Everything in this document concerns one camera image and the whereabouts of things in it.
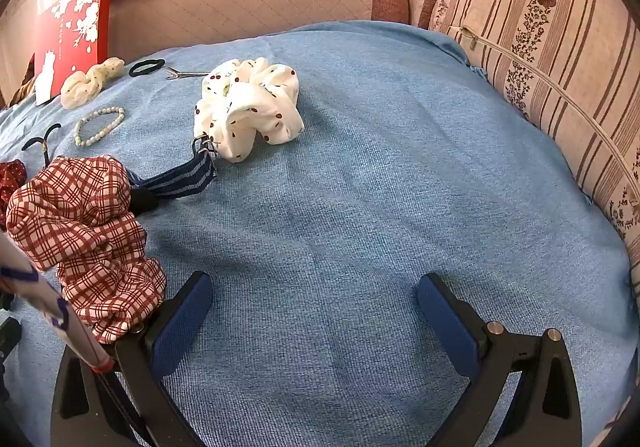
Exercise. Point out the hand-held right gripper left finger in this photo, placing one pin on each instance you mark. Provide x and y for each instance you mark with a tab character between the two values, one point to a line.
182	327

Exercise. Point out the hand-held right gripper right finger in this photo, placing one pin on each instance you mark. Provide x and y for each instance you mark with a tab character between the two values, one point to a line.
447	327

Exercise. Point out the red plaid scrunchie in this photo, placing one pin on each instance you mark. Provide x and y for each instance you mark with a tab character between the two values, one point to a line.
85	227

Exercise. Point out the navy striped buckle band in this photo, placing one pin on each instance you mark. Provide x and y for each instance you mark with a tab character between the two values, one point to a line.
180	182

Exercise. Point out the white dotted scrunchie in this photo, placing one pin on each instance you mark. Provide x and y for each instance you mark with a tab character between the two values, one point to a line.
250	112

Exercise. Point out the dark red scrunchie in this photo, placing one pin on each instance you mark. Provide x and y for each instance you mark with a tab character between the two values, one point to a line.
11	177

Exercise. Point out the blue blanket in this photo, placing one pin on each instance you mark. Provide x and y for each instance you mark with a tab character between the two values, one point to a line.
350	177

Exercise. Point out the brown striped cloth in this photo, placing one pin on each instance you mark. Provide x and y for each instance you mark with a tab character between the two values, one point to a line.
22	94

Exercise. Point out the cream scrunchie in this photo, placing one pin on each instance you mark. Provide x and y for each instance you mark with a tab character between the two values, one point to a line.
82	84

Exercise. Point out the metal hair clip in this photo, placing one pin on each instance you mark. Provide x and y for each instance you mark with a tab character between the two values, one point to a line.
185	74

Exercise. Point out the red floral box lid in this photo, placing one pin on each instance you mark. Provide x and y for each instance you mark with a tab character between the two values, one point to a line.
75	27

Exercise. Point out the square striped floral cushion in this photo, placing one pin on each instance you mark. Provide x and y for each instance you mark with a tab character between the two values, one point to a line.
550	52

